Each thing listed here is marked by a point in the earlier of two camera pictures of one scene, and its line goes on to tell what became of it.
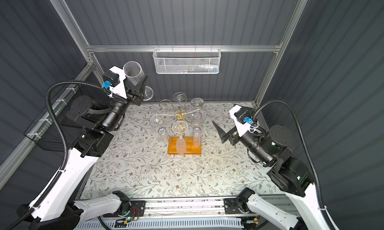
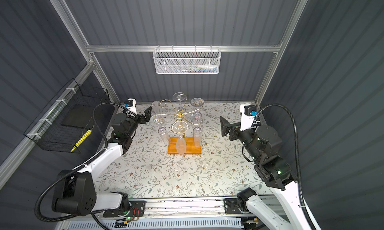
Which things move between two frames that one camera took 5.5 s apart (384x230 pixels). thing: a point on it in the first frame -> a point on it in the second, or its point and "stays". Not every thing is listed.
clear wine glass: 157,120 stays
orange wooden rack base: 190,148 stays
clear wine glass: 134,73 -> 155,107
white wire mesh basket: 184,61 stays
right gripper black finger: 221,132 -> 225,126
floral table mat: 171,149 stays
